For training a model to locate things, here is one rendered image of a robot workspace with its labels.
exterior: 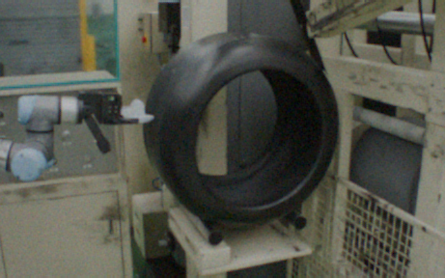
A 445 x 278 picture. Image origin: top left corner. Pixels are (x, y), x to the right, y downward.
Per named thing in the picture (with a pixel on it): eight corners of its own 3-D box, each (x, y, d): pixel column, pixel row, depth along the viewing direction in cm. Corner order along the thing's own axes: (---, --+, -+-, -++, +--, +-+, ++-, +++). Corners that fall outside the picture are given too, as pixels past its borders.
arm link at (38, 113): (18, 123, 130) (18, 92, 128) (59, 124, 134) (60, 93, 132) (17, 130, 123) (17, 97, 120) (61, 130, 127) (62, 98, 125)
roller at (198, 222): (179, 205, 174) (172, 195, 172) (189, 198, 175) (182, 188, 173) (213, 249, 143) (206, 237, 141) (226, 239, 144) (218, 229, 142)
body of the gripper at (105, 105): (125, 96, 131) (79, 94, 126) (123, 127, 133) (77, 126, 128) (120, 91, 138) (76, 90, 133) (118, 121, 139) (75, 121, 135)
